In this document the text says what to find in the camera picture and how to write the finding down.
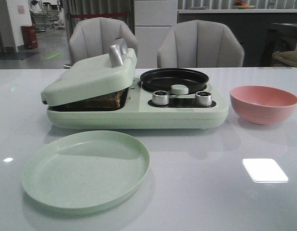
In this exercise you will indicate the bread slice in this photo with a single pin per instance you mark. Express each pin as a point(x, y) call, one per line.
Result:
point(109, 101)

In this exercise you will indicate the green breakfast maker lid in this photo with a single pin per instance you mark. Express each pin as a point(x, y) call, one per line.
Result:
point(95, 76)

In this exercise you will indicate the pink bowl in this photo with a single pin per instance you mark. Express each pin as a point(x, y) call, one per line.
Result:
point(263, 105)

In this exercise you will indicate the green breakfast maker base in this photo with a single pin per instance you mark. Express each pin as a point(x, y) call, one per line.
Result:
point(137, 113)

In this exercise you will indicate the left silver control knob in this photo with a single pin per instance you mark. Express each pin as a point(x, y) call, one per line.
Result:
point(160, 98)

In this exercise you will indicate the silver control knob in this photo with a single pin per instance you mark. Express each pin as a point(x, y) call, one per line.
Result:
point(160, 98)
point(203, 98)

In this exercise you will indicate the black round frying pan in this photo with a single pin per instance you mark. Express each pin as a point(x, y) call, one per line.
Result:
point(164, 78)

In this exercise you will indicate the right silver control knob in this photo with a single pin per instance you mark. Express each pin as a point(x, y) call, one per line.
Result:
point(203, 98)

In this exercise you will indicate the right grey chair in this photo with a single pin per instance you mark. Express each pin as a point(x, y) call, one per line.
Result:
point(198, 43)

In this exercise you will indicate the grey chair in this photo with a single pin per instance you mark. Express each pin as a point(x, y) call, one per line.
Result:
point(198, 43)
point(92, 37)

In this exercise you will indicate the green round plate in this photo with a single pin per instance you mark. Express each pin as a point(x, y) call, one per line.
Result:
point(86, 172)

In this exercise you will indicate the left grey chair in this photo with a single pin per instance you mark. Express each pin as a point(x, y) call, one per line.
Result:
point(92, 37)

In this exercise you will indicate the white refrigerator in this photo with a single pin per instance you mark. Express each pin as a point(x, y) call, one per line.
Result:
point(152, 20)

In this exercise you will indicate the red barrier belt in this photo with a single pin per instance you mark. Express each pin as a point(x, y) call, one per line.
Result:
point(97, 15)

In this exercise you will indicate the grey curtain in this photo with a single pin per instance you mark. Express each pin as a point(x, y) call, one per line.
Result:
point(77, 10)

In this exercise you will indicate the dark kitchen counter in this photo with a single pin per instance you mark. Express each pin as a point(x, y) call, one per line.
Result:
point(249, 26)

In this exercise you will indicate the fruit plate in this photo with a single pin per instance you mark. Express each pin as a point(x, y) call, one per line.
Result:
point(240, 4)

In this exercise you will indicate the red bin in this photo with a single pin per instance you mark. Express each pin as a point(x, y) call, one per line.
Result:
point(29, 37)

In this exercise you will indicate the black washing machine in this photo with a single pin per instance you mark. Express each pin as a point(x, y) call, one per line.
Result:
point(280, 37)

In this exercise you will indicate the beige sofa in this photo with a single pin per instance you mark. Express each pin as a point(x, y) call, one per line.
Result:
point(286, 58)

